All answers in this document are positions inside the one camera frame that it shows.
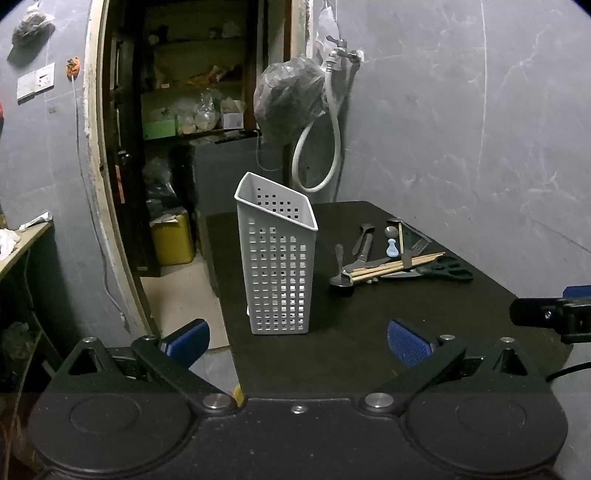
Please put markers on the orange wall hook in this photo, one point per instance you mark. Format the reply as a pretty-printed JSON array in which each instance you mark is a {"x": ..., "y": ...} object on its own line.
[{"x": 72, "y": 68}]

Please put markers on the green box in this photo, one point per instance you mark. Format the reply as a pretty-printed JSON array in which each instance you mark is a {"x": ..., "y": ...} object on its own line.
[{"x": 159, "y": 129}]

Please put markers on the white wall switch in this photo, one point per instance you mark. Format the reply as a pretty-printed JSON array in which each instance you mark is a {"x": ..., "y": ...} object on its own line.
[{"x": 37, "y": 82}]

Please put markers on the clear bags of food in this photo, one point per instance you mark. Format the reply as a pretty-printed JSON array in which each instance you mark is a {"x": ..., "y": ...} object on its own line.
[{"x": 205, "y": 110}]

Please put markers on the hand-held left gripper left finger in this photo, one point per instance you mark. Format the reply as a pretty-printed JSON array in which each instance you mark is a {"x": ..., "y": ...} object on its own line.
[{"x": 191, "y": 342}]

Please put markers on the plastic bag with dark contents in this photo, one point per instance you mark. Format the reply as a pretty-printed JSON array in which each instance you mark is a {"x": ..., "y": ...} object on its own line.
[{"x": 286, "y": 101}]

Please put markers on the white small box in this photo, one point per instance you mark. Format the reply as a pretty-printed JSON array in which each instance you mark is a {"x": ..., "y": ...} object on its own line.
[{"x": 233, "y": 120}]

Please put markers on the dark door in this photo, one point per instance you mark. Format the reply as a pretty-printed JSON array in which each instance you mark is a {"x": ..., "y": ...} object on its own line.
[{"x": 122, "y": 184}]

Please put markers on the wooden chopstick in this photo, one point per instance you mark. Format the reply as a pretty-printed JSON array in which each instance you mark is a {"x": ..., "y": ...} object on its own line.
[
  {"x": 401, "y": 240},
  {"x": 418, "y": 258},
  {"x": 406, "y": 264},
  {"x": 376, "y": 275}
]

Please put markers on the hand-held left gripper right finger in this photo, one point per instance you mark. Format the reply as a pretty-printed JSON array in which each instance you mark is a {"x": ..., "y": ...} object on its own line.
[{"x": 407, "y": 344}]

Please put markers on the metal kitchen tool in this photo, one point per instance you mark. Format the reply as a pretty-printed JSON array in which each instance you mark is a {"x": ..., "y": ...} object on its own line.
[{"x": 355, "y": 268}]

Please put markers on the white perforated utensil basket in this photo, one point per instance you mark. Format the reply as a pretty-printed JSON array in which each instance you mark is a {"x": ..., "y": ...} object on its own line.
[{"x": 277, "y": 277}]

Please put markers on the black plastic bags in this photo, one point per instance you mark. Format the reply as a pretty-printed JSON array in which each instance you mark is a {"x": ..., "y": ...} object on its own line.
[{"x": 159, "y": 194}]

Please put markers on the wooden shelf unit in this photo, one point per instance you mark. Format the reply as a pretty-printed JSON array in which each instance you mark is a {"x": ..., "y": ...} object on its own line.
[{"x": 194, "y": 87}]

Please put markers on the grey cabinet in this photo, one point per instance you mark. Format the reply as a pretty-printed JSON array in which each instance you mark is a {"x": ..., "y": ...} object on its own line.
[{"x": 221, "y": 184}]

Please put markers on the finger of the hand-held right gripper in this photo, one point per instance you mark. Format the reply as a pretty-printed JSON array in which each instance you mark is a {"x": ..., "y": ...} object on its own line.
[
  {"x": 577, "y": 292},
  {"x": 535, "y": 313}
]

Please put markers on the yellow container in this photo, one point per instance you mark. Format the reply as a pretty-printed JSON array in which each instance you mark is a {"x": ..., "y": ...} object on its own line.
[{"x": 173, "y": 240}]

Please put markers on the white tube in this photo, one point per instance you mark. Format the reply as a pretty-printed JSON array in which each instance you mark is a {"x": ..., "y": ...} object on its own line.
[{"x": 37, "y": 220}]

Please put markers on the metal wall faucet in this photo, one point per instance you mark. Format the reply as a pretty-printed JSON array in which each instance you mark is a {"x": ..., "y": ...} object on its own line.
[{"x": 344, "y": 54}]

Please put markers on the white cloth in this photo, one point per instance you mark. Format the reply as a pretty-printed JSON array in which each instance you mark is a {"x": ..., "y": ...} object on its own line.
[{"x": 7, "y": 240}]

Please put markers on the light blue small spoon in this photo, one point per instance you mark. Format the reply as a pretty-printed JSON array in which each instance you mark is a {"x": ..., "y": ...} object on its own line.
[{"x": 392, "y": 250}]

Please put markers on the clear hanging plastic bag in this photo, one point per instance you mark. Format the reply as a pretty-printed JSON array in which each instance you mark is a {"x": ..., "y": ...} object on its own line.
[{"x": 325, "y": 21}]

